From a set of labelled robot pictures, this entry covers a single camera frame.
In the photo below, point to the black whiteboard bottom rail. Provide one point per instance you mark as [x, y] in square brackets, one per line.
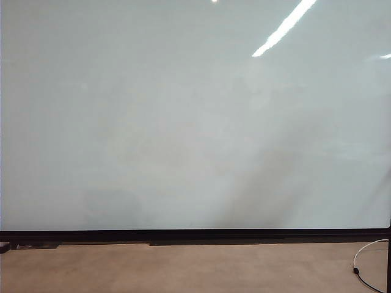
[195, 235]

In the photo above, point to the white glass whiteboard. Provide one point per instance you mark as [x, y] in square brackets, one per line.
[152, 107]

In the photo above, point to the black whiteboard stand post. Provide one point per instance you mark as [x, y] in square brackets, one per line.
[389, 262]

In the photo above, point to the small black floor block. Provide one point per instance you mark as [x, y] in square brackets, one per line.
[3, 246]

